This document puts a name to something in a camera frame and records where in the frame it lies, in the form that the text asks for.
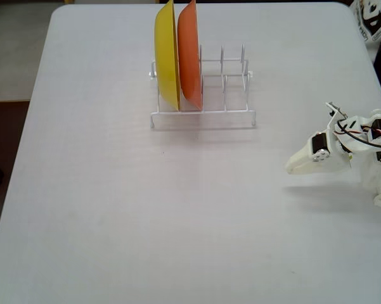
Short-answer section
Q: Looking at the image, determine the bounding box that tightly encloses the dark brown furniture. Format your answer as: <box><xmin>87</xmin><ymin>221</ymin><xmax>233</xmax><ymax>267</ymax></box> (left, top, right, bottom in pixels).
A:
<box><xmin>0</xmin><ymin>100</ymin><xmax>31</xmax><ymax>229</ymax></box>

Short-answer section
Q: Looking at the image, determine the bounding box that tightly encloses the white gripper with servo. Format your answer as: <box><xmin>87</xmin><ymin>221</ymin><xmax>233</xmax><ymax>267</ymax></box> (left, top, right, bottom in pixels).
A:
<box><xmin>285</xmin><ymin>124</ymin><xmax>352</xmax><ymax>176</ymax></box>

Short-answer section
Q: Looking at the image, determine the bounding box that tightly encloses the yellow plate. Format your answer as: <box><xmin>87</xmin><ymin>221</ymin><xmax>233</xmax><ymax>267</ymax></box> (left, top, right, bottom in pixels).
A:
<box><xmin>154</xmin><ymin>0</ymin><xmax>181</xmax><ymax>112</ymax></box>

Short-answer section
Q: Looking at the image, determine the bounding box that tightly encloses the red servo wire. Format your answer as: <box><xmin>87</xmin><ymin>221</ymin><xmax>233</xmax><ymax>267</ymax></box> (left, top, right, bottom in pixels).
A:
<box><xmin>333</xmin><ymin>125</ymin><xmax>381</xmax><ymax>144</ymax></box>

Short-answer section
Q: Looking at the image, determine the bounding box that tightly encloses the white item with black print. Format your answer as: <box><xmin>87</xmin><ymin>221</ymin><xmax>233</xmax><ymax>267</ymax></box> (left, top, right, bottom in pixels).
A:
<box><xmin>349</xmin><ymin>0</ymin><xmax>381</xmax><ymax>49</ymax></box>

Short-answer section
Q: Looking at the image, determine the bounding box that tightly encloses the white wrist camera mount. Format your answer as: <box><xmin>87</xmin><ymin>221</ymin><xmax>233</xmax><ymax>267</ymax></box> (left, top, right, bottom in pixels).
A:
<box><xmin>324</xmin><ymin>101</ymin><xmax>349</xmax><ymax>130</ymax></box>

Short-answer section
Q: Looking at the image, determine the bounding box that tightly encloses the orange plate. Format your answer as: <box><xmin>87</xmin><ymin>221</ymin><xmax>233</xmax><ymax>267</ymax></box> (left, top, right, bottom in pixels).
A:
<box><xmin>177</xmin><ymin>0</ymin><xmax>203</xmax><ymax>111</ymax></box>

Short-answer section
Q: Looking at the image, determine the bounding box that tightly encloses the white wire dish rack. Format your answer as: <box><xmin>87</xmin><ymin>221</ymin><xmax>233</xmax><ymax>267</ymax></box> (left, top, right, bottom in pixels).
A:
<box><xmin>148</xmin><ymin>43</ymin><xmax>258</xmax><ymax>130</ymax></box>

